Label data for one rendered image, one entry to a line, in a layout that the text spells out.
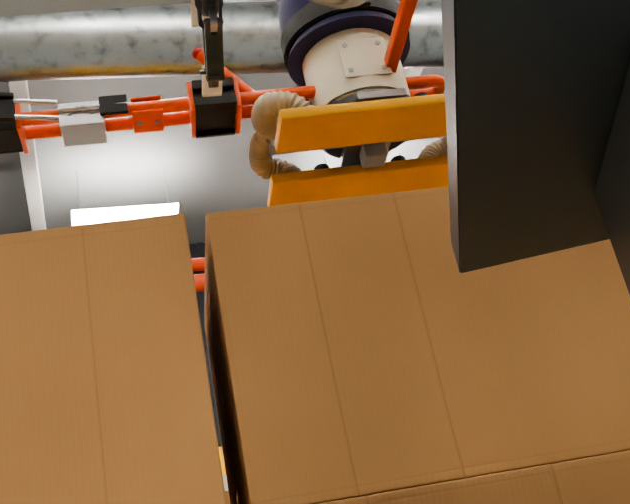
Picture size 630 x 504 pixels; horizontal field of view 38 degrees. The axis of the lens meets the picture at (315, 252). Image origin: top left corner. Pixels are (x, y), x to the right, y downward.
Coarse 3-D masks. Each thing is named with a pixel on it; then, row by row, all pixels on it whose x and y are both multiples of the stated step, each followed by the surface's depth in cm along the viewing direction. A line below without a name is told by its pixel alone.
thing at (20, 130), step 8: (16, 104) 148; (16, 112) 147; (16, 120) 147; (0, 128) 146; (8, 128) 146; (16, 128) 146; (24, 128) 150; (0, 136) 147; (8, 136) 147; (16, 136) 148; (24, 136) 149; (0, 144) 149; (8, 144) 149; (16, 144) 150; (24, 144) 150; (0, 152) 151; (8, 152) 151; (24, 152) 152
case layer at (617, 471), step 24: (600, 456) 115; (624, 456) 115; (456, 480) 111; (480, 480) 112; (504, 480) 112; (528, 480) 112; (552, 480) 113; (576, 480) 113; (600, 480) 113; (624, 480) 114
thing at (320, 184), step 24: (336, 168) 158; (360, 168) 159; (384, 168) 159; (408, 168) 160; (432, 168) 161; (288, 192) 159; (312, 192) 161; (336, 192) 163; (360, 192) 164; (384, 192) 166
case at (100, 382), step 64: (0, 256) 117; (64, 256) 118; (128, 256) 119; (0, 320) 114; (64, 320) 114; (128, 320) 115; (192, 320) 116; (0, 384) 110; (64, 384) 111; (128, 384) 112; (192, 384) 112; (0, 448) 107; (64, 448) 108; (128, 448) 108; (192, 448) 109
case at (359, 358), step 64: (448, 192) 129; (256, 256) 122; (320, 256) 123; (384, 256) 124; (448, 256) 125; (576, 256) 127; (256, 320) 118; (320, 320) 119; (384, 320) 120; (448, 320) 121; (512, 320) 122; (576, 320) 123; (256, 384) 114; (320, 384) 115; (384, 384) 116; (448, 384) 117; (512, 384) 118; (576, 384) 119; (256, 448) 111; (320, 448) 112; (384, 448) 112; (448, 448) 113; (512, 448) 114; (576, 448) 115
